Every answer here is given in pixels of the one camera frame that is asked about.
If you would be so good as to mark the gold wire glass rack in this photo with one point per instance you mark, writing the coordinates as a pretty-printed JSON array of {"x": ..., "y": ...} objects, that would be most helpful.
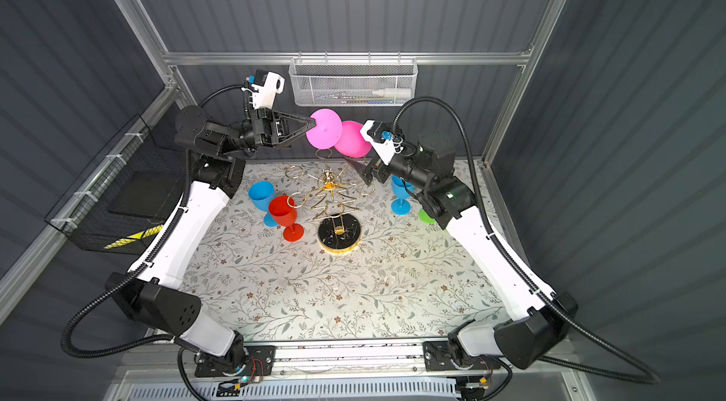
[{"x": 337, "y": 193}]

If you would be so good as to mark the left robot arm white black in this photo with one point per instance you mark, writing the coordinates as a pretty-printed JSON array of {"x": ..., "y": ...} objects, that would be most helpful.
[{"x": 149, "y": 293}]

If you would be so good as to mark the pink wine glass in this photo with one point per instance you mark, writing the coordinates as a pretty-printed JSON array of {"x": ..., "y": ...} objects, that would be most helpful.
[{"x": 331, "y": 132}]

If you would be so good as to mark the blue wine glass front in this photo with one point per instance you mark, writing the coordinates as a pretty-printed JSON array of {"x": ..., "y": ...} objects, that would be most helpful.
[{"x": 402, "y": 190}]

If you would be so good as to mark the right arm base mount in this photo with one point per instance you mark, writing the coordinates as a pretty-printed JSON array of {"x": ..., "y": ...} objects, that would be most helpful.
[{"x": 469, "y": 347}]

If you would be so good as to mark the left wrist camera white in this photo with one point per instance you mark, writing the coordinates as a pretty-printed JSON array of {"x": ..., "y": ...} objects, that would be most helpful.
[{"x": 263, "y": 88}]

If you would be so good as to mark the red wine glass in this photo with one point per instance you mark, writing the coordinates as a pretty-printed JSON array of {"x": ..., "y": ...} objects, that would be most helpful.
[{"x": 284, "y": 212}]

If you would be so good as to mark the aluminium front rail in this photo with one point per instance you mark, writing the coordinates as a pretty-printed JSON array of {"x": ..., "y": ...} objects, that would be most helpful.
[{"x": 373, "y": 369}]

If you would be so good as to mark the blue wine glass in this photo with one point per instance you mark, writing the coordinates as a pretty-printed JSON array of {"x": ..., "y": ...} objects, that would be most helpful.
[
  {"x": 402, "y": 190},
  {"x": 261, "y": 194}
]

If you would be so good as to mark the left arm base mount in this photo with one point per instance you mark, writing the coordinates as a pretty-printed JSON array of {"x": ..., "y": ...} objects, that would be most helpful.
[{"x": 241, "y": 361}]

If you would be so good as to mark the black wire wall basket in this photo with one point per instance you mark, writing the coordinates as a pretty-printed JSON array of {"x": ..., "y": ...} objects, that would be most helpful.
[{"x": 118, "y": 204}]

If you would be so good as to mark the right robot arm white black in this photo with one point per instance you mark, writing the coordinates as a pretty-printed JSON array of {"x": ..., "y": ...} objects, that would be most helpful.
[{"x": 539, "y": 317}]

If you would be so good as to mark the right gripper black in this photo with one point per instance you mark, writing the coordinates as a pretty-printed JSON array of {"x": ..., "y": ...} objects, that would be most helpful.
[{"x": 377, "y": 168}]

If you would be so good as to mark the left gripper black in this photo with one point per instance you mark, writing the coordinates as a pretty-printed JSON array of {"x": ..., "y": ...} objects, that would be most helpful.
[{"x": 267, "y": 129}]

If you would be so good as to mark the white mesh wall basket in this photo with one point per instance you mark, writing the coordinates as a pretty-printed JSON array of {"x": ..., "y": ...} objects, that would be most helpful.
[{"x": 349, "y": 84}]

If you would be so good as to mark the white marker in basket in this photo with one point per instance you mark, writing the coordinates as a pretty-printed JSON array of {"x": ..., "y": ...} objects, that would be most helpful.
[{"x": 393, "y": 93}]

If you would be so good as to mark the green wine glass front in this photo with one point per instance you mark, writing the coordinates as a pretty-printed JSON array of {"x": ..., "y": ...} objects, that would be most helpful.
[{"x": 425, "y": 218}]

